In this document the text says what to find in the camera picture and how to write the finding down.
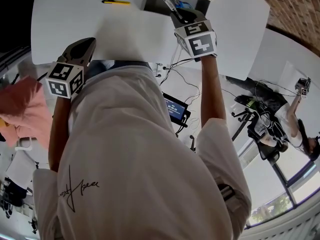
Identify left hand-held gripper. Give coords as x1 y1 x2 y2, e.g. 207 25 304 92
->
44 37 98 100

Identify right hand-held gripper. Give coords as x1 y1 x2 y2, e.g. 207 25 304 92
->
170 8 218 59

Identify blue-handled scissors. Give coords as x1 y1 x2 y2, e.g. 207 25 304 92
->
174 0 194 10

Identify black and white marker pen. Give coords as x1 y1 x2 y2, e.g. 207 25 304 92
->
159 0 185 20

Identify yellow utility knife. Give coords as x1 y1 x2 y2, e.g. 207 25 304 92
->
100 0 132 6

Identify person's right forearm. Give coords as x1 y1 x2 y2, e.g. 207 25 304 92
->
199 55 228 130

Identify pink cloth bundle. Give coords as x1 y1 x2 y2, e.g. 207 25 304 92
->
0 74 53 149

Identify black tablet with blue screen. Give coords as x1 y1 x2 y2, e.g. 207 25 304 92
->
162 91 192 130

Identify white upright panel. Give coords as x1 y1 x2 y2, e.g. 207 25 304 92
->
246 27 320 105

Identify person's white shirt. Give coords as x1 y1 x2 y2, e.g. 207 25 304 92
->
32 65 252 240

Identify large window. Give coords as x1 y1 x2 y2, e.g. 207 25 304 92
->
237 138 320 231

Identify grey black strap buckle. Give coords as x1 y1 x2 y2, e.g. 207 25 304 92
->
216 183 241 213

